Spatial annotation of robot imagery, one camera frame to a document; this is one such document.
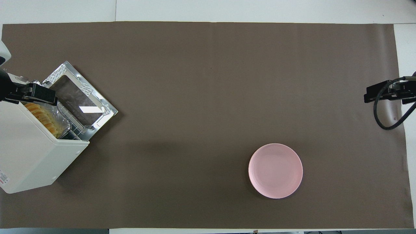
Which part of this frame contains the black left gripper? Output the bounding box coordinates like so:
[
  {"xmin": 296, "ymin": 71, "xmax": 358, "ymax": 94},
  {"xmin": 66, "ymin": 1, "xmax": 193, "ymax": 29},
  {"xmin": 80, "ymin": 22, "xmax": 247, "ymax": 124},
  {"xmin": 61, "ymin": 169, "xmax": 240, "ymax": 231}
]
[{"xmin": 0, "ymin": 70, "xmax": 59, "ymax": 106}]

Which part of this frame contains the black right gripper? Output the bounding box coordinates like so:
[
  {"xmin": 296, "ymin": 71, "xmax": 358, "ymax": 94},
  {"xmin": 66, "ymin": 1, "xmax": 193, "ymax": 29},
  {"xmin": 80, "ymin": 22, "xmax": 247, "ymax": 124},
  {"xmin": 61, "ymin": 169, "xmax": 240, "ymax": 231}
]
[{"xmin": 363, "ymin": 78, "xmax": 416, "ymax": 105}]

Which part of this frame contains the yellow spiral bread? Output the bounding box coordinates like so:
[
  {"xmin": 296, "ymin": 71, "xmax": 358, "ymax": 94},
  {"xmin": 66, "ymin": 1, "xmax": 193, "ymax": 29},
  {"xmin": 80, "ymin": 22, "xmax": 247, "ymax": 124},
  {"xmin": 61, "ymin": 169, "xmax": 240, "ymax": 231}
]
[{"xmin": 24, "ymin": 102, "xmax": 61, "ymax": 137}]

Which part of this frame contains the aluminium foil tray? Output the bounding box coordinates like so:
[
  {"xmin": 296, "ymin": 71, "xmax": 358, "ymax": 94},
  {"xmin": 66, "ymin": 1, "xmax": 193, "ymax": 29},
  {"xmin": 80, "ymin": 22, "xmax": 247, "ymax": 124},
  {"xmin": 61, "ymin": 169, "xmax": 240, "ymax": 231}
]
[{"xmin": 19, "ymin": 78, "xmax": 72, "ymax": 139}]

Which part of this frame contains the white toaster oven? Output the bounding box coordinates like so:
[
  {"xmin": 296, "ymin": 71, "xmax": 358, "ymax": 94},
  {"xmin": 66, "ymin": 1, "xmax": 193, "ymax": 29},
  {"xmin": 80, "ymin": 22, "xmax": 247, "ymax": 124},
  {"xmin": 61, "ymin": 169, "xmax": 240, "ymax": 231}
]
[{"xmin": 0, "ymin": 73, "xmax": 90, "ymax": 194}]

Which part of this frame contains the pink round plate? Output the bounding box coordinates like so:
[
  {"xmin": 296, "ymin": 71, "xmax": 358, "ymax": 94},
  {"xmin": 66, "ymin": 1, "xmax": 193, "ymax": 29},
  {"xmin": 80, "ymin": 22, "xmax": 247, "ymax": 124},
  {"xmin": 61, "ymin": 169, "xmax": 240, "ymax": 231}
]
[{"xmin": 248, "ymin": 143, "xmax": 303, "ymax": 199}]

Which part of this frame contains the brown table mat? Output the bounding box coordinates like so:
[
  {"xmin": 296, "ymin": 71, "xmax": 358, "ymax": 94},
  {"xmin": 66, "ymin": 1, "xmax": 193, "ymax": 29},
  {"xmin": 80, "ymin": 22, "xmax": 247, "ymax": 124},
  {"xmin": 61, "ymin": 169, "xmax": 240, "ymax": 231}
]
[{"xmin": 0, "ymin": 21, "xmax": 415, "ymax": 229}]

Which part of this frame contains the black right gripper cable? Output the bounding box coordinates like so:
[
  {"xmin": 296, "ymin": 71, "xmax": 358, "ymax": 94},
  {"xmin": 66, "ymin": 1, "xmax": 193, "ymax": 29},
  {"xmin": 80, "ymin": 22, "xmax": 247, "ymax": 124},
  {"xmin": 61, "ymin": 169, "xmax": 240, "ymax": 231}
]
[{"xmin": 373, "ymin": 76, "xmax": 416, "ymax": 131}]

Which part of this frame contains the glass oven door silver frame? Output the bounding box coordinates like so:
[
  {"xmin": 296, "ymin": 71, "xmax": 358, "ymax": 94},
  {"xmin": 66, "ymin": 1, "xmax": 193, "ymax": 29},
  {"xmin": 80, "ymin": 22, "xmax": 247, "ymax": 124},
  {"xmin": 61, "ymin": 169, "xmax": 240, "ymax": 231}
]
[{"xmin": 42, "ymin": 61, "xmax": 118, "ymax": 141}]

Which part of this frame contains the wire oven rack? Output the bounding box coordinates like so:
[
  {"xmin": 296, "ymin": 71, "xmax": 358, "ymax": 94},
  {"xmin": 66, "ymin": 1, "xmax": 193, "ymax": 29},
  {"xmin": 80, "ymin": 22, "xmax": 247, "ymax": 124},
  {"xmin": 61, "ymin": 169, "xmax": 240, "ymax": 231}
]
[{"xmin": 57, "ymin": 107, "xmax": 90, "ymax": 141}]

